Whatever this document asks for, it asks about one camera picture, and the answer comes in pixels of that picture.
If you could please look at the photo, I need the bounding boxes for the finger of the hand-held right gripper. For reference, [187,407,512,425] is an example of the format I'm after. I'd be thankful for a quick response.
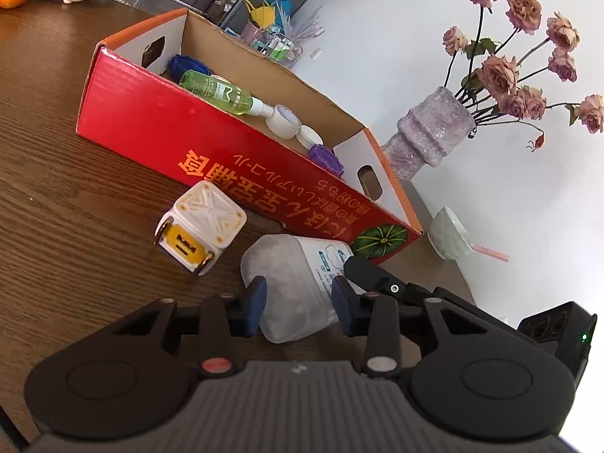
[344,255,478,310]

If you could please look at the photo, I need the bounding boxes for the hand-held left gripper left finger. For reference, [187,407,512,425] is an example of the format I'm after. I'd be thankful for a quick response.
[106,276,269,381]

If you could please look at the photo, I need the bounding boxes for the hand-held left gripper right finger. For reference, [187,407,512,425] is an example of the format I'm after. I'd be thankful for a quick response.
[331,277,496,381]

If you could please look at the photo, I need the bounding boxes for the translucent plastic jar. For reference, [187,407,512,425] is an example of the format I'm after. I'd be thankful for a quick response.
[240,234,367,345]

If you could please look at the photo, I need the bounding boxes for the purple scalloped round container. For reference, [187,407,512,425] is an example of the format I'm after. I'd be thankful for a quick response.
[307,144,345,179]

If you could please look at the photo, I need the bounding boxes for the white round cap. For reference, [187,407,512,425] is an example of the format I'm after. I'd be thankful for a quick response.
[296,125,325,148]

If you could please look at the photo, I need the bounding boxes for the red cardboard box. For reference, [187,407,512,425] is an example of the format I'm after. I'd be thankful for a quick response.
[75,8,425,265]

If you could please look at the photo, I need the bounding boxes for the green spray bottle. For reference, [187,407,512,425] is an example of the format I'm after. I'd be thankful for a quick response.
[178,69,275,119]

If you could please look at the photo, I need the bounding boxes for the pale green bowl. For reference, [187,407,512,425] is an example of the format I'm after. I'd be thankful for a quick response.
[428,206,473,262]

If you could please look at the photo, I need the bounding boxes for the white yellow cube box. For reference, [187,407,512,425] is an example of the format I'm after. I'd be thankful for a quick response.
[154,180,248,278]

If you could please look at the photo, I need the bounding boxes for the pink spoon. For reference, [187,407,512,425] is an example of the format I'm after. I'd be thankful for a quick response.
[469,243,511,263]

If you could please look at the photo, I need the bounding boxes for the lilac textured vase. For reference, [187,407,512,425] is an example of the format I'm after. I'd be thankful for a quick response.
[381,86,477,183]

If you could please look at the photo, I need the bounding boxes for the bunch of dried pink roses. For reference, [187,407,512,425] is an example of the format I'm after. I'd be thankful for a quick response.
[441,0,604,154]

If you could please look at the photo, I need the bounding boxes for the blue scalloped round container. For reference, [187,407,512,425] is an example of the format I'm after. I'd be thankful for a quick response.
[167,54,211,84]

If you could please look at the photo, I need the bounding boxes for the holder of colourful craft supplies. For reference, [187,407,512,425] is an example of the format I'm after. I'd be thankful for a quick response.
[222,0,326,69]

